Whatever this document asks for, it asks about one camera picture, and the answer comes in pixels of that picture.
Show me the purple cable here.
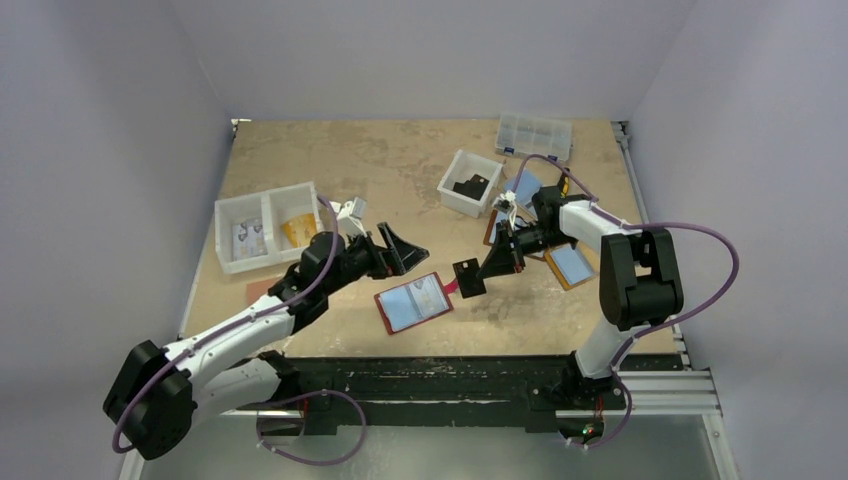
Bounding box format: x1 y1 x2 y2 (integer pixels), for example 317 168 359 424
506 154 741 453
111 194 368 467

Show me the closed pink-brown card holder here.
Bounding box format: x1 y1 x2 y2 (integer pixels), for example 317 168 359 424
245 277 280 306

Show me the white two-compartment bin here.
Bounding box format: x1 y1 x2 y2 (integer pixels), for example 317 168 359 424
214 182 324 275

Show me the grey card in bin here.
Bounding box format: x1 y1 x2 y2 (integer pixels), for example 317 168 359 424
231 217 267 261

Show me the open brown card holder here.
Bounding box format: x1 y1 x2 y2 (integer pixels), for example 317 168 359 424
483 210 507 246

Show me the open blue card holder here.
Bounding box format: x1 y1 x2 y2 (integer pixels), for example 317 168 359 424
503 170 543 207

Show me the black card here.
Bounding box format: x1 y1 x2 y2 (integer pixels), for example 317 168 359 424
452 258 487 299

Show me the small white square bin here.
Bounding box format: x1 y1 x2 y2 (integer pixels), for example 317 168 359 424
436 150 503 218

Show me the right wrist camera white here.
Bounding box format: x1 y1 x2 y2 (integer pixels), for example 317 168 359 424
492 190 518 226

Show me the red card holder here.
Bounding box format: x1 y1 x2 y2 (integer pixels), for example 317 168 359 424
374 272 456 335

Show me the yellow black screwdriver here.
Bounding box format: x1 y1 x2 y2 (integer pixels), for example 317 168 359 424
558 175 571 197

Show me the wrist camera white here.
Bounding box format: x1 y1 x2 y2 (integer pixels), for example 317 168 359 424
492 190 518 226
331 196 367 238

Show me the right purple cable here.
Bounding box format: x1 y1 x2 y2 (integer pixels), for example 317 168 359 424
506 154 741 453

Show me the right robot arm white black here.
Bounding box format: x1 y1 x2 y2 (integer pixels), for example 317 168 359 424
471 186 684 407

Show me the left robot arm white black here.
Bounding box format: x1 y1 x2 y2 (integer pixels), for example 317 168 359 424
103 222 430 460

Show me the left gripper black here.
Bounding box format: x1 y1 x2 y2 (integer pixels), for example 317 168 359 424
322 222 426 296

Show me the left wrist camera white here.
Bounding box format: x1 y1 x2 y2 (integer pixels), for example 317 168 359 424
331 196 367 238

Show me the open tan card holder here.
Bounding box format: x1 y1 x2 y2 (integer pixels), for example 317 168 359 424
543 244 596 291

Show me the clear plastic organizer box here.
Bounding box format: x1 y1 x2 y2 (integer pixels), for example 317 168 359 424
495 112 573 163

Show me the black item in bin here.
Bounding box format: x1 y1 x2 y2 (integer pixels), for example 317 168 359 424
452 174 490 201

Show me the orange card in bin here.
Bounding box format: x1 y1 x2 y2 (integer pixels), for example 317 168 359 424
281 213 318 248

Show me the aluminium frame rail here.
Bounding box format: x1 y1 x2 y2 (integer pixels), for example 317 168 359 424
619 328 722 417

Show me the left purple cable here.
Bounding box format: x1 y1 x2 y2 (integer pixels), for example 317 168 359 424
111 194 368 467

